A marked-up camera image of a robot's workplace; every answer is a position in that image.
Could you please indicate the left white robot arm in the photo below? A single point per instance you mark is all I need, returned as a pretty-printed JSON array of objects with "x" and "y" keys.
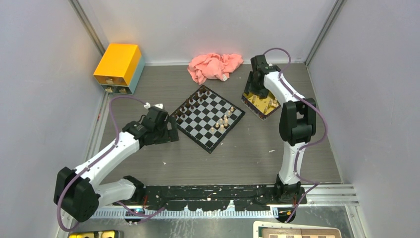
[{"x": 80, "y": 191}]

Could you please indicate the pink crumpled cloth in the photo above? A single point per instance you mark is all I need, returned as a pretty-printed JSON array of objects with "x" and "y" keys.
[{"x": 213, "y": 66}]

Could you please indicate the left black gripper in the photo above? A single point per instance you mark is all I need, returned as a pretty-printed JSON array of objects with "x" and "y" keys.
[{"x": 171, "y": 135}]

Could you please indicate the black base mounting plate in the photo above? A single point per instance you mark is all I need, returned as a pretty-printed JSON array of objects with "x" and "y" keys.
[{"x": 215, "y": 197}]

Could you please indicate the yellow teal drawer box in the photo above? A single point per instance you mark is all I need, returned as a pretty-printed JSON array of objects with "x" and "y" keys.
[{"x": 120, "y": 68}]

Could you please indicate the gold tin tray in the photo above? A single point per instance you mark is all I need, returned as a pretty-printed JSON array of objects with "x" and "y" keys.
[{"x": 261, "y": 107}]

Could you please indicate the yellow object at edge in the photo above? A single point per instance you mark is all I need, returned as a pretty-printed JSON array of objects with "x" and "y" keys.
[{"x": 96, "y": 234}]

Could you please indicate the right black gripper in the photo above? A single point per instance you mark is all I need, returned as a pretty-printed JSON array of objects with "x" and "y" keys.
[{"x": 262, "y": 93}]

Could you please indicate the black white chess board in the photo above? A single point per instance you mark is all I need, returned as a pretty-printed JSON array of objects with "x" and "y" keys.
[{"x": 200, "y": 112}]

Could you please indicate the boxed chess board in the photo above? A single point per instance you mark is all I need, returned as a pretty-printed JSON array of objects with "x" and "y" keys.
[{"x": 279, "y": 230}]

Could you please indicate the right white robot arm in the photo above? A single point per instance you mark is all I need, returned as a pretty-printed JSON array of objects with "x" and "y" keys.
[{"x": 297, "y": 125}]

